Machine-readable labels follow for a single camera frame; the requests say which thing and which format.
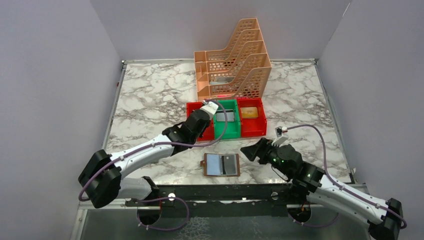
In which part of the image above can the peach plastic file organizer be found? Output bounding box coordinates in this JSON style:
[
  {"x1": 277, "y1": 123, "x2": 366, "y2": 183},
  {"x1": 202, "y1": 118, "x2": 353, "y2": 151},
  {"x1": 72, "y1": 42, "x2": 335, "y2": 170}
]
[{"x1": 194, "y1": 18, "x2": 272, "y2": 102}]

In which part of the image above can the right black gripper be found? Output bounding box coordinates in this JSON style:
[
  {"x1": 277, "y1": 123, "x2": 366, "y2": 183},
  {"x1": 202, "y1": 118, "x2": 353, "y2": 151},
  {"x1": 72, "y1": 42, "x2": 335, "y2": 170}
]
[{"x1": 240, "y1": 136, "x2": 293, "y2": 178}]

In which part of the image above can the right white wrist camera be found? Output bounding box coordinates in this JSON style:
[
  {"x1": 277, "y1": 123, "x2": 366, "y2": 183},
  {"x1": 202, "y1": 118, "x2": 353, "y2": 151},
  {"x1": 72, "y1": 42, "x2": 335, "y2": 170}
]
[{"x1": 271, "y1": 126, "x2": 288, "y2": 147}]

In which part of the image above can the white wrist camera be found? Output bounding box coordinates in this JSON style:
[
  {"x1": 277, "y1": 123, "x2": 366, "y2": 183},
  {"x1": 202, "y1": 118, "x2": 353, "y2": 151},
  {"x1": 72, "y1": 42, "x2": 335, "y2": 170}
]
[
  {"x1": 200, "y1": 100, "x2": 219, "y2": 117},
  {"x1": 271, "y1": 126, "x2": 288, "y2": 147}
]

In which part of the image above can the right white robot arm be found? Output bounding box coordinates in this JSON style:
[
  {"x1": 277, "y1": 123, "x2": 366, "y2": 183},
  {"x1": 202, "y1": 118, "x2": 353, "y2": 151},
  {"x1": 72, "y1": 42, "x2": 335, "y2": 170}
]
[{"x1": 240, "y1": 138, "x2": 403, "y2": 240}]

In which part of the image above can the brown leather card holder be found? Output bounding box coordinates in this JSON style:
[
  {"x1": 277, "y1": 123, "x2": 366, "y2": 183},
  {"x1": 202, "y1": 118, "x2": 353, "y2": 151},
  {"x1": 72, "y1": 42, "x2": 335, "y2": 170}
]
[{"x1": 200, "y1": 153, "x2": 241, "y2": 177}]

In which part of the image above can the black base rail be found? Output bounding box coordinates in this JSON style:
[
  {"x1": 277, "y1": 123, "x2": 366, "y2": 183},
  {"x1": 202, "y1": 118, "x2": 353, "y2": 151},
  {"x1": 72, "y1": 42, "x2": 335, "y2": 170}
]
[{"x1": 125, "y1": 183, "x2": 307, "y2": 218}]

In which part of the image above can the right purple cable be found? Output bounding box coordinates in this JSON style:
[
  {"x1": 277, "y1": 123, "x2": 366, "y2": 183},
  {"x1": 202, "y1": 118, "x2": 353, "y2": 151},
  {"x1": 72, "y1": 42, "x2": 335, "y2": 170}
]
[{"x1": 281, "y1": 124, "x2": 408, "y2": 229}]

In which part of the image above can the red bin with gold card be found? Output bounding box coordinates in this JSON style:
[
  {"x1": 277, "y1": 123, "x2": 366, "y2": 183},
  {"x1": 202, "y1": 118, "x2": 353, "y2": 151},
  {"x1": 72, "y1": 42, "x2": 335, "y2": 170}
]
[{"x1": 236, "y1": 98, "x2": 268, "y2": 138}]

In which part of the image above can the gold card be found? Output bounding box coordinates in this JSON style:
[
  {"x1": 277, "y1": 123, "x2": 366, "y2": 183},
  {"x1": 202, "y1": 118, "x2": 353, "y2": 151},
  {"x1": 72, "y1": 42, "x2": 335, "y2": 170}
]
[{"x1": 240, "y1": 106, "x2": 259, "y2": 119}]

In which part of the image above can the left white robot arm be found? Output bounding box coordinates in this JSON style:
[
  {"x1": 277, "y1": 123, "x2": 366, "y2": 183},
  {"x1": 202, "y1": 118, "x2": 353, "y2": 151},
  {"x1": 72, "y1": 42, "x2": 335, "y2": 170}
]
[{"x1": 77, "y1": 105, "x2": 218, "y2": 209}]

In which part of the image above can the grey card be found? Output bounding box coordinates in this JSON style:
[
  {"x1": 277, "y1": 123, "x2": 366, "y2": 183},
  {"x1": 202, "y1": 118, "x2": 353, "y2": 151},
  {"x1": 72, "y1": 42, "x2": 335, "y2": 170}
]
[{"x1": 221, "y1": 154, "x2": 238, "y2": 176}]

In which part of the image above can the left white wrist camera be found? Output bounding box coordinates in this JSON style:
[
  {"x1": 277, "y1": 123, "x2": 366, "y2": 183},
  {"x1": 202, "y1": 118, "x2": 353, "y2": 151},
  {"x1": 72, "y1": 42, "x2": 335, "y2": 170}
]
[{"x1": 200, "y1": 100, "x2": 219, "y2": 117}]

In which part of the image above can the silver card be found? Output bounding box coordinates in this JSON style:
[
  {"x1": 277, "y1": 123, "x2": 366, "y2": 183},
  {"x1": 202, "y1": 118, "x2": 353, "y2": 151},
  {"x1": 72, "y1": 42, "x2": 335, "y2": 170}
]
[{"x1": 216, "y1": 111, "x2": 235, "y2": 122}]

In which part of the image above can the red bin with black card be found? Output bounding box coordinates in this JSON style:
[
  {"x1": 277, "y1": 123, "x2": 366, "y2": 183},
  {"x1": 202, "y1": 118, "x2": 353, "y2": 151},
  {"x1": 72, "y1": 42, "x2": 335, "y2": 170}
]
[{"x1": 186, "y1": 102, "x2": 215, "y2": 143}]

